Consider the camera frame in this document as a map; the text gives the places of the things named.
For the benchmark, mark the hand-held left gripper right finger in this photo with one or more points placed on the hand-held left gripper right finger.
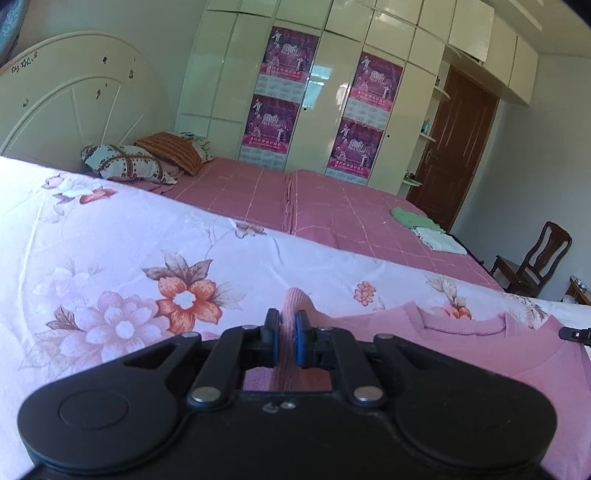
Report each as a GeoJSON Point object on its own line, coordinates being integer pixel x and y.
{"type": "Point", "coordinates": [302, 341]}

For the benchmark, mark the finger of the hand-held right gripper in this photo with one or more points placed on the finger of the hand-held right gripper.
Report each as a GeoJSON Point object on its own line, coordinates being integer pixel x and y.
{"type": "Point", "coordinates": [575, 333]}

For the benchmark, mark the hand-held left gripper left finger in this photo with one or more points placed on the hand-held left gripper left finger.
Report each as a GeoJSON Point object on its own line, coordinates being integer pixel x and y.
{"type": "Point", "coordinates": [272, 337]}

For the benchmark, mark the pink sweater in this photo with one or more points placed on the pink sweater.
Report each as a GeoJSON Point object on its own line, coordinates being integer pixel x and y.
{"type": "Point", "coordinates": [531, 355]}

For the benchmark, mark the brown wooden furniture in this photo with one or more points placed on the brown wooden furniture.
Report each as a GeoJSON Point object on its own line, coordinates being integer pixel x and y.
{"type": "Point", "coordinates": [579, 293]}

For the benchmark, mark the dark wooden chair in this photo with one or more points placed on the dark wooden chair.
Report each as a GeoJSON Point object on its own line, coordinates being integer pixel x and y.
{"type": "Point", "coordinates": [540, 258]}

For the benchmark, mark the pink checked bedspread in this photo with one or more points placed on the pink checked bedspread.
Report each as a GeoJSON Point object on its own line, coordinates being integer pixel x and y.
{"type": "Point", "coordinates": [346, 217]}

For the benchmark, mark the green folded cloth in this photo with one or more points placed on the green folded cloth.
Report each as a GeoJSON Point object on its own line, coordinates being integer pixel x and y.
{"type": "Point", "coordinates": [413, 219]}

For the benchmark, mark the white folded cloth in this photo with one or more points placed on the white folded cloth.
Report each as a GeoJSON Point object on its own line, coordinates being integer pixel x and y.
{"type": "Point", "coordinates": [438, 240]}

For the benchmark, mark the dark shelf items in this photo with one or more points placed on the dark shelf items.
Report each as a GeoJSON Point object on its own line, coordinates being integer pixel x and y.
{"type": "Point", "coordinates": [409, 176]}

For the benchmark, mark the white patterned pillow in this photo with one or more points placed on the white patterned pillow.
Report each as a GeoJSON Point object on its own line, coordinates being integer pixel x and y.
{"type": "Point", "coordinates": [201, 145]}

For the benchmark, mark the white floral bedsheet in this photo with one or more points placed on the white floral bedsheet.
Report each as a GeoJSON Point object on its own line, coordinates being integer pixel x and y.
{"type": "Point", "coordinates": [92, 230]}

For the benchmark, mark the orange brown pillow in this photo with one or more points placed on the orange brown pillow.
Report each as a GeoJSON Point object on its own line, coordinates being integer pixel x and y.
{"type": "Point", "coordinates": [173, 150]}

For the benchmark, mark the brown wooden door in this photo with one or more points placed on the brown wooden door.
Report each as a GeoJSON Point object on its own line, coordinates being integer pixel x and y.
{"type": "Point", "coordinates": [455, 147]}

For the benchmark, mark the floral patterned pillow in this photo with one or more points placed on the floral patterned pillow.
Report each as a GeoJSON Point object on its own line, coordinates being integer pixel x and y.
{"type": "Point", "coordinates": [124, 161]}

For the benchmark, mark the cream wardrobe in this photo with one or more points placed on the cream wardrobe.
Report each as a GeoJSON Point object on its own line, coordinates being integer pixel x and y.
{"type": "Point", "coordinates": [332, 46]}

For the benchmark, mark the cream round headboard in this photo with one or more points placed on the cream round headboard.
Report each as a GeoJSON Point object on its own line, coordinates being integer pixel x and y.
{"type": "Point", "coordinates": [69, 101]}

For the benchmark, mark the blue curtain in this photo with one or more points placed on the blue curtain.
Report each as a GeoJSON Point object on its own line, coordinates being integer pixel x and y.
{"type": "Point", "coordinates": [11, 23]}

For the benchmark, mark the purple wall poster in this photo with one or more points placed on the purple wall poster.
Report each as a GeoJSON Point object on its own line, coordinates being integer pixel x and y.
{"type": "Point", "coordinates": [288, 57]}
{"type": "Point", "coordinates": [354, 150]}
{"type": "Point", "coordinates": [374, 85]}
{"type": "Point", "coordinates": [270, 129]}

